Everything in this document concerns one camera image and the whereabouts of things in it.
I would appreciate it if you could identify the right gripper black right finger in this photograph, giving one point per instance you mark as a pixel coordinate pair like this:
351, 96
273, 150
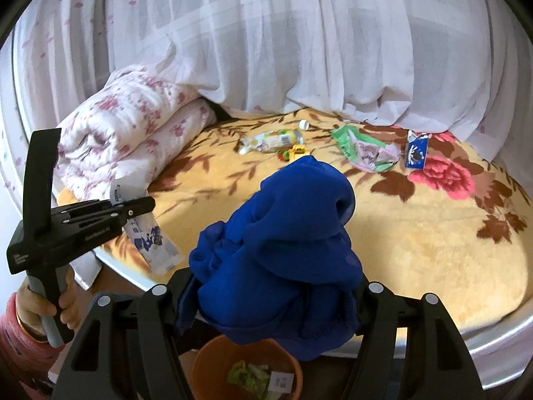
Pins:
437, 364

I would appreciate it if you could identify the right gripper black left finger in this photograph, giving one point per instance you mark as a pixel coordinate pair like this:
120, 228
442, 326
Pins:
129, 347

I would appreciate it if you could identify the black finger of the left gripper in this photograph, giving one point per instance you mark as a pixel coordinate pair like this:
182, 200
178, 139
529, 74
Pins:
94, 211

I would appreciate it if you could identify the lime green wrapper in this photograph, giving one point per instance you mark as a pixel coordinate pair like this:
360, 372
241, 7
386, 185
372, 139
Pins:
254, 379

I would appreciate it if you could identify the small white cardboard box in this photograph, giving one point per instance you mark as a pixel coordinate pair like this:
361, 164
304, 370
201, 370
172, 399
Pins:
280, 382

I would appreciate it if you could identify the blue cloth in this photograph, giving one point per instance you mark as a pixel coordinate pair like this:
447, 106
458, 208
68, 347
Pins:
282, 266

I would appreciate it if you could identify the pink sleeve left forearm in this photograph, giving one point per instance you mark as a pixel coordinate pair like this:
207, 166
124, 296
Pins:
24, 361

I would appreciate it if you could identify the orange trash bucket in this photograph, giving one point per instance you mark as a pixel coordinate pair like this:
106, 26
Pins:
215, 359

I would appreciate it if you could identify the left hand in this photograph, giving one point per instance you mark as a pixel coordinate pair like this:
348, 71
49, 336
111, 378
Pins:
31, 308

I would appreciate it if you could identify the folded pink floral quilt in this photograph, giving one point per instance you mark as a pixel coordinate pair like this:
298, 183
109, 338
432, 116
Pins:
135, 125

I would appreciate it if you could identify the yellow floral plush blanket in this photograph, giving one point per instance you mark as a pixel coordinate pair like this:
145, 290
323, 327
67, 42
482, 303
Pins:
461, 227

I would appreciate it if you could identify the yellow toy vehicle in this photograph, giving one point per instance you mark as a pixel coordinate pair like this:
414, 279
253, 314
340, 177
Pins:
293, 154

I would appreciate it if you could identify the white bottle cap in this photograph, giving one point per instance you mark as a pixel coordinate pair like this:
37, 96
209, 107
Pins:
304, 125

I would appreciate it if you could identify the green snack bag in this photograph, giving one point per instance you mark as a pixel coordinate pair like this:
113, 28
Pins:
365, 152

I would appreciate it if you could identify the blue snack wrapper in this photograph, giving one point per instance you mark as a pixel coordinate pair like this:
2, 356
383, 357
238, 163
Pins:
416, 150

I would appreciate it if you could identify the white sheer curtain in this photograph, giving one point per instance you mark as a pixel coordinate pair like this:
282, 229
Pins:
463, 66

